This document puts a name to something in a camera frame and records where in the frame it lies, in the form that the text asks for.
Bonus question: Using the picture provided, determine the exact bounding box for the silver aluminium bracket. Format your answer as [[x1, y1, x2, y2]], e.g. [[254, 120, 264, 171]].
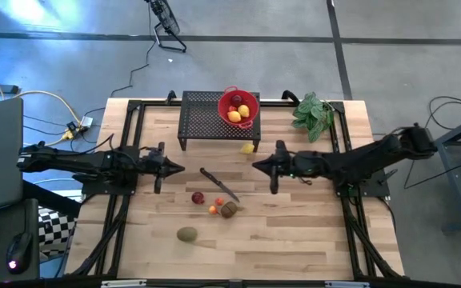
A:
[[101, 279, 148, 288], [324, 280, 371, 288]]

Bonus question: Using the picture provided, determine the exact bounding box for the black perforated metal shelf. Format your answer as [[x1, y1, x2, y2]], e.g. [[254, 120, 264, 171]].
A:
[[177, 90, 262, 153]]

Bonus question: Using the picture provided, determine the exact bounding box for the black floor cable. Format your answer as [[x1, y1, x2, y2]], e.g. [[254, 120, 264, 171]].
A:
[[428, 95, 461, 131], [404, 159, 461, 190]]

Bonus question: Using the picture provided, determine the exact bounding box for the black metal rig frame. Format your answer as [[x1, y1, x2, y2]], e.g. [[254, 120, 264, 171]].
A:
[[64, 98, 406, 281]]

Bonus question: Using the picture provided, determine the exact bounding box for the black-white checkered board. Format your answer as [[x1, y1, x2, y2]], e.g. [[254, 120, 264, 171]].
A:
[[38, 206, 78, 258]]

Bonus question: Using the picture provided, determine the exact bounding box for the black fan cable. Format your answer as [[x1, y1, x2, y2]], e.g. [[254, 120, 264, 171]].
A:
[[109, 3, 154, 99]]

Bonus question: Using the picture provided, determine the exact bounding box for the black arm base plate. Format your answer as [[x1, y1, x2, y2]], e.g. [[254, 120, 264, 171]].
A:
[[336, 170, 391, 198], [82, 178, 138, 196]]

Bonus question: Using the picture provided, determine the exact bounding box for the olive green toy kiwi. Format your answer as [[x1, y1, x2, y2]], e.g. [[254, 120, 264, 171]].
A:
[[176, 226, 198, 242]]

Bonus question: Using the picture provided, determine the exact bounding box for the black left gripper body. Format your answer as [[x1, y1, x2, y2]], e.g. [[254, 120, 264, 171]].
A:
[[138, 142, 166, 195]]

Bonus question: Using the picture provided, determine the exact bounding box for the brown sliceable toy kiwi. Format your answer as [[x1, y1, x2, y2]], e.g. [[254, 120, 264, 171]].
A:
[[219, 201, 239, 219]]

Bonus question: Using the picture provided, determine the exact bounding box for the red plastic colander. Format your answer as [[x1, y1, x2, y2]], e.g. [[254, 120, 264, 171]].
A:
[[217, 85, 261, 130]]

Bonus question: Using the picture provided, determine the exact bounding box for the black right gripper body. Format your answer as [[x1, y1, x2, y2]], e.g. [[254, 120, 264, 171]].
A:
[[270, 139, 310, 195]]

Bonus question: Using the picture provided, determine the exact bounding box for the yellow extension cable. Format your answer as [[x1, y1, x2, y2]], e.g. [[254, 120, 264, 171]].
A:
[[0, 66, 83, 148]]

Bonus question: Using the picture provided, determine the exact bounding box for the black computer mouse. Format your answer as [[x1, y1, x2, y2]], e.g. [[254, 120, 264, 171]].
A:
[[5, 232, 34, 276]]

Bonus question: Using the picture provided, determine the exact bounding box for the black floor fan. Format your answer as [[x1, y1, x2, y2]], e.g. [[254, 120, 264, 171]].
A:
[[144, 0, 188, 54]]

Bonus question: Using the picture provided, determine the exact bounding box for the green plant in white pot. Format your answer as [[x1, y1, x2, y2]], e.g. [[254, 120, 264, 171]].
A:
[[291, 91, 335, 143]]

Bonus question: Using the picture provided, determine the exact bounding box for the black-handled toy knife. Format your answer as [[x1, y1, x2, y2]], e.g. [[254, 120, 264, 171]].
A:
[[199, 166, 241, 203]]

